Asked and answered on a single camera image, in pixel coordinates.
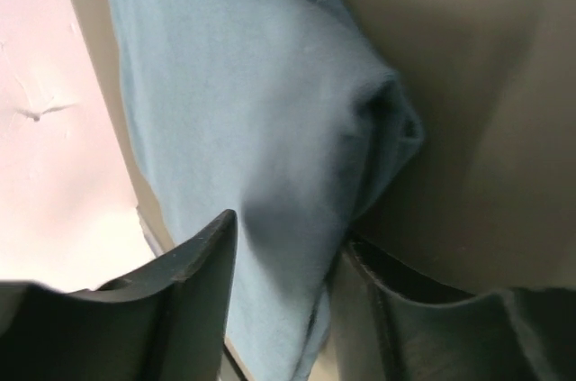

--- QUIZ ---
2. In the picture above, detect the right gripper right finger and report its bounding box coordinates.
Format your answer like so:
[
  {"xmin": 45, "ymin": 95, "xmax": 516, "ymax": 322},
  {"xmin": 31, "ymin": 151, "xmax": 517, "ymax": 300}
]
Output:
[{"xmin": 330, "ymin": 238, "xmax": 575, "ymax": 380}]

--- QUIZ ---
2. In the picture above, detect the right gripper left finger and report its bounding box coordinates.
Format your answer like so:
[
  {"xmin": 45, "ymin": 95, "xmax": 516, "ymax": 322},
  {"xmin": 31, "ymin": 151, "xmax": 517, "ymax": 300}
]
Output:
[{"xmin": 1, "ymin": 210, "xmax": 238, "ymax": 380}]

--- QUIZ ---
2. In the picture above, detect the grey-blue t-shirt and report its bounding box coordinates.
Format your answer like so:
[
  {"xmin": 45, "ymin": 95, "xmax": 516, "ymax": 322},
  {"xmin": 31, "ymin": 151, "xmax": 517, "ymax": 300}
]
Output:
[{"xmin": 109, "ymin": 0, "xmax": 424, "ymax": 380}]

